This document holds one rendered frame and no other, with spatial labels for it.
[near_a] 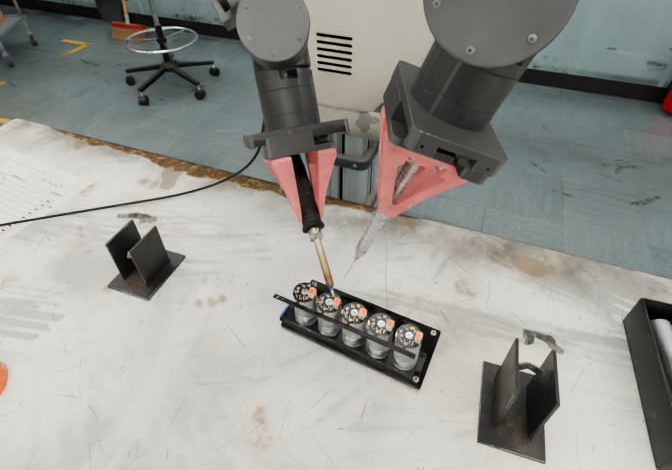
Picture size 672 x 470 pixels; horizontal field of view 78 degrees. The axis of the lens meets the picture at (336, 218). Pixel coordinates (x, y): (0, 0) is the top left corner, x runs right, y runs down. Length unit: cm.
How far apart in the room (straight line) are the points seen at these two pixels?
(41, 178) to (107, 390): 42
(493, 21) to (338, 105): 57
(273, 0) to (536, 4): 22
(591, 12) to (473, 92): 266
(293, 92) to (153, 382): 32
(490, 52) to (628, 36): 280
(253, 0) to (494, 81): 19
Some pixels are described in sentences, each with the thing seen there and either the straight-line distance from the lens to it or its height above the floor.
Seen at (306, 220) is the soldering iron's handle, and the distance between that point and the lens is 44.
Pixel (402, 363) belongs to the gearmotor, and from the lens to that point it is 43.
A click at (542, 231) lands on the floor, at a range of 184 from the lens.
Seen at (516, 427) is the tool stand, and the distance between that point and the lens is 46.
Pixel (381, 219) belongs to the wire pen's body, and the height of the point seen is 92.
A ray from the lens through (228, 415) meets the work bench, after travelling 45.
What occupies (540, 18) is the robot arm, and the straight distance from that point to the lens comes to 19.
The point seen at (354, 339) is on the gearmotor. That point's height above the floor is 78.
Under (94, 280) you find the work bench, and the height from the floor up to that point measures 75.
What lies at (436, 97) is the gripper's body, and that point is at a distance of 27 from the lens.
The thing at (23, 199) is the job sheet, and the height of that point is 75.
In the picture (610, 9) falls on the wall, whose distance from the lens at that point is 293.
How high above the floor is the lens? 116
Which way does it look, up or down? 42 degrees down
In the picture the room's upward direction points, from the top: straight up
